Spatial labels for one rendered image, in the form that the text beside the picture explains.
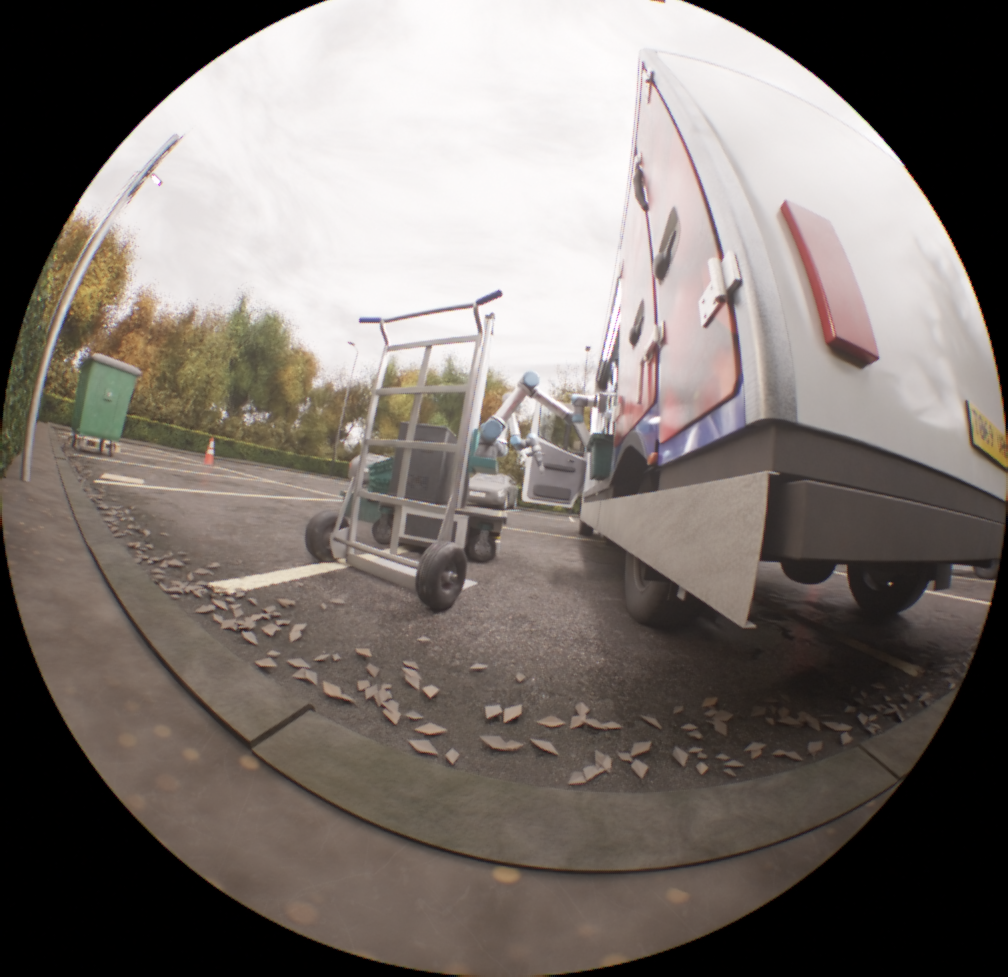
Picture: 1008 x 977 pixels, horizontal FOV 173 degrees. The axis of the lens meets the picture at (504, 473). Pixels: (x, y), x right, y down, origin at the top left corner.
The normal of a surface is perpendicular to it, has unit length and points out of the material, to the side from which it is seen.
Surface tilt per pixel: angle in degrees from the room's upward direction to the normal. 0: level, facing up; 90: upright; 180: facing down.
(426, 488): 90
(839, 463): 90
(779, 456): 90
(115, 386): 94
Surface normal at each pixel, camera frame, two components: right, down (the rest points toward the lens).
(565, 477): 0.24, -0.10
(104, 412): 0.97, 0.20
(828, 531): -0.17, -0.10
